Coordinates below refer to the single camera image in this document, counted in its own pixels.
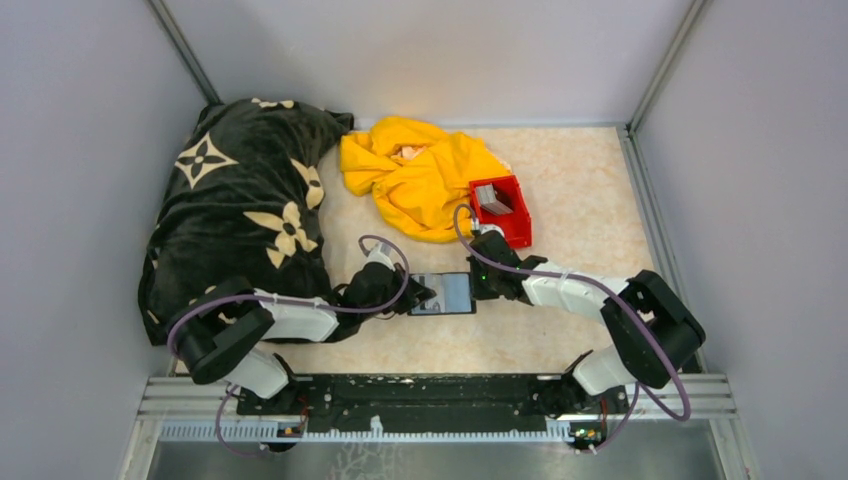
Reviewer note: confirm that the white patterned credit card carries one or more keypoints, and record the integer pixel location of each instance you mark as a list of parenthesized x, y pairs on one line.
[(432, 306)]

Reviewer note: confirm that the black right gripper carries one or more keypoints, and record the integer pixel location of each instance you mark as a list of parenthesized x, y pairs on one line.
[(478, 291)]

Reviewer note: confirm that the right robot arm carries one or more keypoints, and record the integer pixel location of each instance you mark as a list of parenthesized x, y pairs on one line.
[(653, 333)]

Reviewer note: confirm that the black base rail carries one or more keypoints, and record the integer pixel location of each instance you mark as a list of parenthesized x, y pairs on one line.
[(493, 403)]

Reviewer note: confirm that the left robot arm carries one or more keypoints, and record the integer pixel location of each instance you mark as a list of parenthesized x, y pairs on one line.
[(215, 329)]

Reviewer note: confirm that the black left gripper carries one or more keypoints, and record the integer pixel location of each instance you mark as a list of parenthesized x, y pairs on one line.
[(414, 295)]

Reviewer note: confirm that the yellow jacket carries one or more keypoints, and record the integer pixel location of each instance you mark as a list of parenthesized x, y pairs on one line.
[(417, 175)]

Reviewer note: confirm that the black floral blanket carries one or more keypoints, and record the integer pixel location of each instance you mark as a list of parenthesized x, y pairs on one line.
[(242, 200)]

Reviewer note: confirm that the red plastic bin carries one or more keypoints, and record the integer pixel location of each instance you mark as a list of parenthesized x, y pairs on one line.
[(516, 227)]

